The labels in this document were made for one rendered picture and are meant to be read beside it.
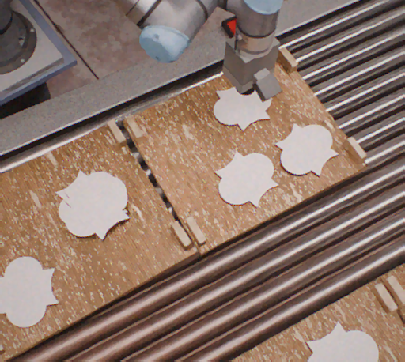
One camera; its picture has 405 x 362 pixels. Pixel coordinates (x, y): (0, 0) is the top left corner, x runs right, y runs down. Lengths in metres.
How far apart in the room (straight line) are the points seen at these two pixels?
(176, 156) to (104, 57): 1.37
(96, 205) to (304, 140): 0.46
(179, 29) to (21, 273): 0.55
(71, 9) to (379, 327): 1.99
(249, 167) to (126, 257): 0.31
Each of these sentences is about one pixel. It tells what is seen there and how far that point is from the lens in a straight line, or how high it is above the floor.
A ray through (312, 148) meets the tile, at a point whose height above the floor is 0.95.
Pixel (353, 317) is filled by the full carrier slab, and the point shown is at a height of 0.94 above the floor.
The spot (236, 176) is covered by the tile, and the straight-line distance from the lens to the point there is 1.38.
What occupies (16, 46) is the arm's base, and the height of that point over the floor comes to 0.93.
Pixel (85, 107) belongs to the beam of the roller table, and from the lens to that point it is 1.51.
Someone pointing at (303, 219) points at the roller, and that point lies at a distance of 1.39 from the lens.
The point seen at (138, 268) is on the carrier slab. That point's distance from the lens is 1.31.
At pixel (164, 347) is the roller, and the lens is 1.28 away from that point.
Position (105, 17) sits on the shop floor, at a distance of 2.85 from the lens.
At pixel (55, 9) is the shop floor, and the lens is 2.90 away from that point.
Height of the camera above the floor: 2.17
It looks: 63 degrees down
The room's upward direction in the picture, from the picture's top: 5 degrees clockwise
